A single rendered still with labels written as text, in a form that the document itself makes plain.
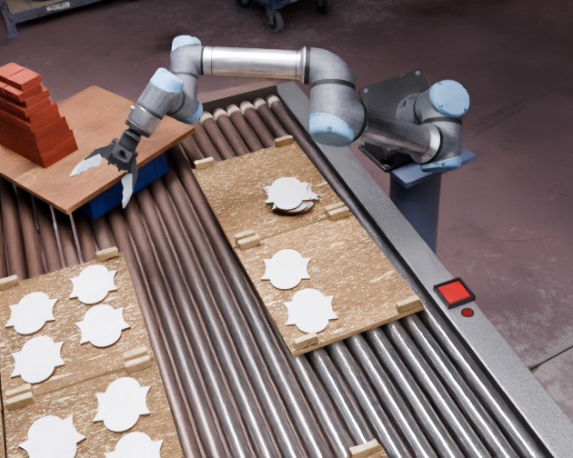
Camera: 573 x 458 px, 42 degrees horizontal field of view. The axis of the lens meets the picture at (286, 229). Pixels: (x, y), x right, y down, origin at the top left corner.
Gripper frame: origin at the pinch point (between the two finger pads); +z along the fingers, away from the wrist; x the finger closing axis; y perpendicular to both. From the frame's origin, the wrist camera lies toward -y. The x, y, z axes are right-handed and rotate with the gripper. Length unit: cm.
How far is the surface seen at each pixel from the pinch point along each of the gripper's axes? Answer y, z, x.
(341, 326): -28, -8, -63
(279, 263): -4.9, -10.0, -48.7
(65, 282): 7.5, 26.1, -6.1
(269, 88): 79, -50, -37
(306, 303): -20, -7, -55
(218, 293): -6.4, 4.8, -39.1
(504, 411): -57, -16, -91
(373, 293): -20, -18, -68
